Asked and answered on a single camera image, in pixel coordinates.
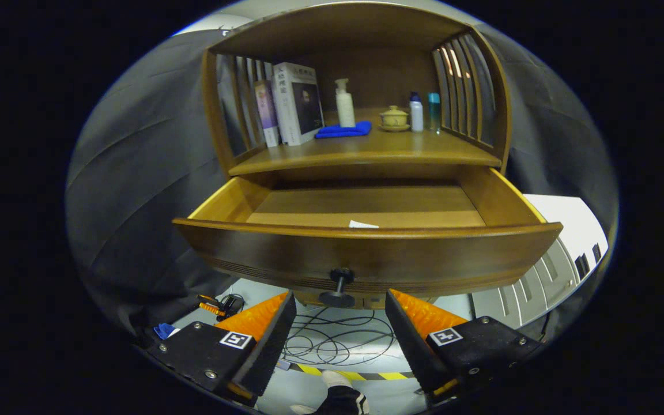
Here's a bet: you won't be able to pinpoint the clear bottle with teal cap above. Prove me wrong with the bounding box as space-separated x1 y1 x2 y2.
428 92 442 134

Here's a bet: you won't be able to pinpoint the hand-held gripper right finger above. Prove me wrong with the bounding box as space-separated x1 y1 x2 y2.
385 289 543 404

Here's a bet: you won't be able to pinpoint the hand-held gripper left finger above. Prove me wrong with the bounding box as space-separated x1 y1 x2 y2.
146 290 298 408

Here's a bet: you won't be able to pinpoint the yellow lidded teacup with saucer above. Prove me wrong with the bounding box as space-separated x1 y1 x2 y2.
378 105 411 133

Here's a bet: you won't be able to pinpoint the thick white portrait book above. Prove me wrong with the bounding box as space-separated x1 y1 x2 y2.
273 62 325 146

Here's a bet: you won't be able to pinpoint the black floor cables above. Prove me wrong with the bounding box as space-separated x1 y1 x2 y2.
277 305 397 367

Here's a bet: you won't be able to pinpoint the yellow black floor tape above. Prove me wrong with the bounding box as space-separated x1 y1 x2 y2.
277 360 416 382

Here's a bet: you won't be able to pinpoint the folded blue cloth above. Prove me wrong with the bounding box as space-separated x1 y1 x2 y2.
315 120 373 139

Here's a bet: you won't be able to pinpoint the thin purple book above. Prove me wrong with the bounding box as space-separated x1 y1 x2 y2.
253 80 281 148

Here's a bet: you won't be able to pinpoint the white storage cabinet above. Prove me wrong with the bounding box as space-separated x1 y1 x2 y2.
433 194 609 328

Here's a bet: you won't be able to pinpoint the wooden countertop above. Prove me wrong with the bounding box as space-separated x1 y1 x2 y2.
228 107 503 176

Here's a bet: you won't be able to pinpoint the white bottle with blue cap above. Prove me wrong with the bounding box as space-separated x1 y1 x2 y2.
409 92 425 133

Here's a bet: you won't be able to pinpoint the orange black tool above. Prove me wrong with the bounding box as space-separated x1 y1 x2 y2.
197 294 229 318

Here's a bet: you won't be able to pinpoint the white pump bottle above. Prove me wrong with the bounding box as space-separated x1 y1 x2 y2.
334 78 356 128

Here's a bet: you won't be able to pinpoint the brown wooden cabinet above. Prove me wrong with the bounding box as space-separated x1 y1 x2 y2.
201 1 511 309

